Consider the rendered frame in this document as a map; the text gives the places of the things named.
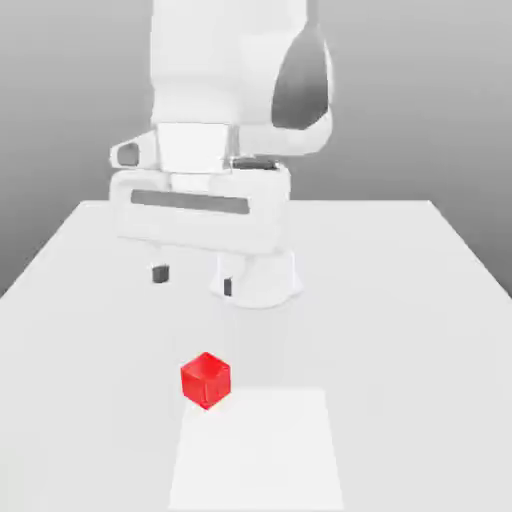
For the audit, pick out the small red cube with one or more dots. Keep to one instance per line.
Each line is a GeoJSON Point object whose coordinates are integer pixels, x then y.
{"type": "Point", "coordinates": [205, 380]}

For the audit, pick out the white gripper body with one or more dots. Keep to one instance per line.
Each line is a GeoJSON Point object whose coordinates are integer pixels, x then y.
{"type": "Point", "coordinates": [192, 224]}

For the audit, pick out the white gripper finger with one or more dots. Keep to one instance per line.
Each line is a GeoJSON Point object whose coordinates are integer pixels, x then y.
{"type": "Point", "coordinates": [227, 280]}
{"type": "Point", "coordinates": [160, 268]}

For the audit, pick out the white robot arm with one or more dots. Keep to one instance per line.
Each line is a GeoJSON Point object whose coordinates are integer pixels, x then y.
{"type": "Point", "coordinates": [208, 80]}

